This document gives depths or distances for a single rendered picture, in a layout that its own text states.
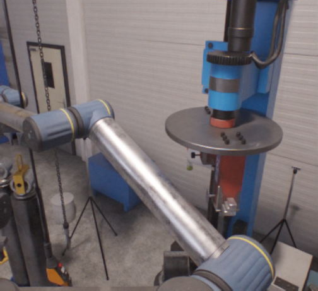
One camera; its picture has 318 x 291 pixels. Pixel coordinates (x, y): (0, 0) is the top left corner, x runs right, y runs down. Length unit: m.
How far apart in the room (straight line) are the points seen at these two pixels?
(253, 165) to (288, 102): 1.61
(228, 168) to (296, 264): 1.16
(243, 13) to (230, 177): 0.73
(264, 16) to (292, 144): 2.09
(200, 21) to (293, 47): 1.10
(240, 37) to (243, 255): 0.92
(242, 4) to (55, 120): 0.94
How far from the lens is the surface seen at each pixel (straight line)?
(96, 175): 4.58
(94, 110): 1.31
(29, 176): 2.33
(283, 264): 2.29
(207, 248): 1.06
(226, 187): 1.39
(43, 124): 1.20
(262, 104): 1.82
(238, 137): 1.34
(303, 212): 3.96
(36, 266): 2.75
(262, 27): 1.76
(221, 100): 1.39
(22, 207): 2.38
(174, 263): 1.52
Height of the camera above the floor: 2.76
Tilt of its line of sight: 23 degrees down
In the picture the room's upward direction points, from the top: 1 degrees clockwise
